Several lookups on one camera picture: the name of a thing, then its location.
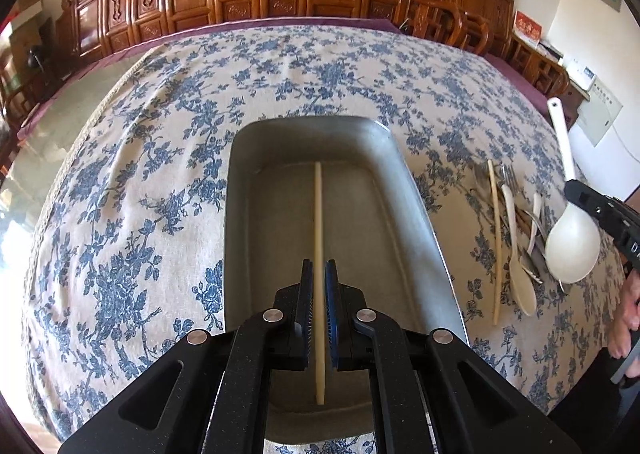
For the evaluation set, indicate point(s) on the carved wooden armchair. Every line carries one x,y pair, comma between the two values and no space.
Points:
486,28

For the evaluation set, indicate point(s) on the grey metal tray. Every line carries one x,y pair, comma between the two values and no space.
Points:
375,229

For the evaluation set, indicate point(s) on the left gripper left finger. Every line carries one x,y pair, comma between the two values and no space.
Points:
209,393

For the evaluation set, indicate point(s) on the cream plastic chopstick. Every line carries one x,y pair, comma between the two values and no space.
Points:
319,291

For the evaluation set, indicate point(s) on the blue floral tablecloth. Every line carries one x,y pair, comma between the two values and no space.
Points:
205,173

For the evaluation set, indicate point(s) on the large white rice spoon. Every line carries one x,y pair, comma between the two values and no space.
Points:
573,244

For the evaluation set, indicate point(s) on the metal fork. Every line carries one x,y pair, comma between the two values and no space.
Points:
509,178

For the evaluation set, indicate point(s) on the red greeting card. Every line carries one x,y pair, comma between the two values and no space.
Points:
527,29

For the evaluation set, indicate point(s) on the wall electrical panel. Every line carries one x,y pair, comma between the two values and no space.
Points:
599,112

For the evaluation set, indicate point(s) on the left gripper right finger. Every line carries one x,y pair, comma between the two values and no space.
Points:
431,393

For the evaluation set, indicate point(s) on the metal smiley spoon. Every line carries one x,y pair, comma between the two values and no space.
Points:
529,266

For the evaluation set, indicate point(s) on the person's right hand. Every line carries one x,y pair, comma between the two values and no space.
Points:
626,317

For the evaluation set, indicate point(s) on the white router box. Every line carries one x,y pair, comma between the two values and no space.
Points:
581,76

